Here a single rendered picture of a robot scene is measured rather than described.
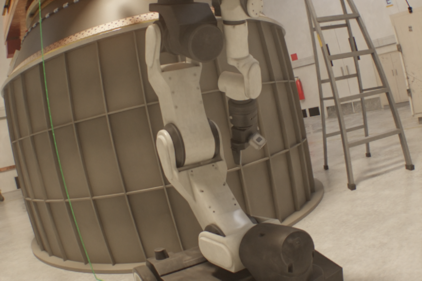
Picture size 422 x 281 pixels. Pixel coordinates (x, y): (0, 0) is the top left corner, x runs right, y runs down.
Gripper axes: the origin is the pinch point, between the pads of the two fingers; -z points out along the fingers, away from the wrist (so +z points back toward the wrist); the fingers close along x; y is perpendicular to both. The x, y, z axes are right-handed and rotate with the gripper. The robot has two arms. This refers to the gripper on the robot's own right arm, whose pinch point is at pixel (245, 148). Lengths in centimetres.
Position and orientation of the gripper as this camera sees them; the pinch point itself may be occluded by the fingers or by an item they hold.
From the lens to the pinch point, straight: 128.8
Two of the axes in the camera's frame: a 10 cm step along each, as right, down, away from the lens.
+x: 5.8, -4.7, 6.7
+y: -8.1, -2.3, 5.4
